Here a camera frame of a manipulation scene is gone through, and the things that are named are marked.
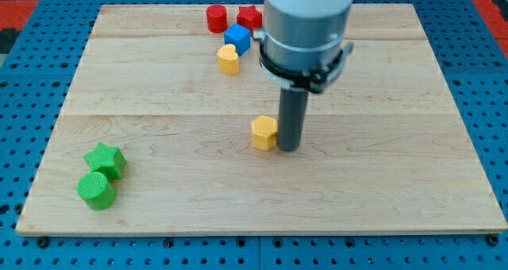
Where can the yellow hexagon block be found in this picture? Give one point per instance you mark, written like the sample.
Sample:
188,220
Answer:
264,133

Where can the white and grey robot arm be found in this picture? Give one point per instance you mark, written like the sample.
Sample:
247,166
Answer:
301,43

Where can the yellow heart block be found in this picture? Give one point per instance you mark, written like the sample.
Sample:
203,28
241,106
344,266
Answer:
228,60

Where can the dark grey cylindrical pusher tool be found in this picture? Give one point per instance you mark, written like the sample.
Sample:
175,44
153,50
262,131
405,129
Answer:
292,108

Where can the blue cube block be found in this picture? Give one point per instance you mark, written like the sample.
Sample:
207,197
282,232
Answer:
239,36

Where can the light wooden board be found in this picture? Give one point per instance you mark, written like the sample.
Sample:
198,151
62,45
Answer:
384,150

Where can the red star block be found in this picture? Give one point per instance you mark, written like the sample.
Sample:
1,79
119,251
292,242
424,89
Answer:
249,17

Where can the red cylinder block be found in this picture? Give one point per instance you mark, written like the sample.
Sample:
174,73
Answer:
216,18

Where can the green star block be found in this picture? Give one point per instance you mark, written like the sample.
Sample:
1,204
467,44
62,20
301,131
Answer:
110,161

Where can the green cylinder block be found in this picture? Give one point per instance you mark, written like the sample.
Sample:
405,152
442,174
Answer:
96,191

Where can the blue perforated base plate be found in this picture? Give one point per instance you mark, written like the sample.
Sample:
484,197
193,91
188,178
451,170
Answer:
38,71

